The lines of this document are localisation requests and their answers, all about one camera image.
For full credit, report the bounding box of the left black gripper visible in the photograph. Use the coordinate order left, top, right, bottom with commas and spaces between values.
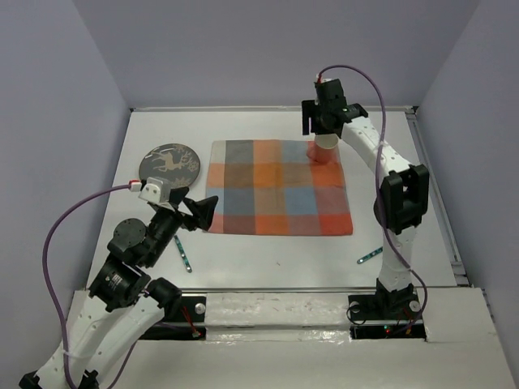
144, 185, 219, 266

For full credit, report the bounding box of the pink mug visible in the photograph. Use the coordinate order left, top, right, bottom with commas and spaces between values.
307, 134, 338, 164

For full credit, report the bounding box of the grey reindeer plate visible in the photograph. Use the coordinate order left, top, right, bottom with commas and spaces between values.
139, 143, 201, 188

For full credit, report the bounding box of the green handled spoon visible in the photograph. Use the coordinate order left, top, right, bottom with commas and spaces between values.
174, 235, 192, 273

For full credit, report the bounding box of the checkered orange blue cloth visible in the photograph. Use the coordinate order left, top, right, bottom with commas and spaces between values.
206, 139, 354, 237

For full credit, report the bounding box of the green handled fork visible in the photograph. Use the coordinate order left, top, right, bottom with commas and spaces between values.
357, 247, 383, 264

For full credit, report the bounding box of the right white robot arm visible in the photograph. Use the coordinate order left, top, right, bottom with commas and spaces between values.
302, 79, 430, 326

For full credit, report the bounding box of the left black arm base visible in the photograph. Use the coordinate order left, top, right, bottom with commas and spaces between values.
140, 294, 207, 341

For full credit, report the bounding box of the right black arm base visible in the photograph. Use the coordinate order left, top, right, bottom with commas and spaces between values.
346, 294, 427, 340

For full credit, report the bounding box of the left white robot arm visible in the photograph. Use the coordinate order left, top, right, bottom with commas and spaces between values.
19, 178, 218, 388

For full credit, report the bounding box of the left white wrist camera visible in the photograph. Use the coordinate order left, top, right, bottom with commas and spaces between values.
139, 177, 173, 204

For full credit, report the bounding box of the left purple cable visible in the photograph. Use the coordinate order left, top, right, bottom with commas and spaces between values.
42, 180, 141, 388

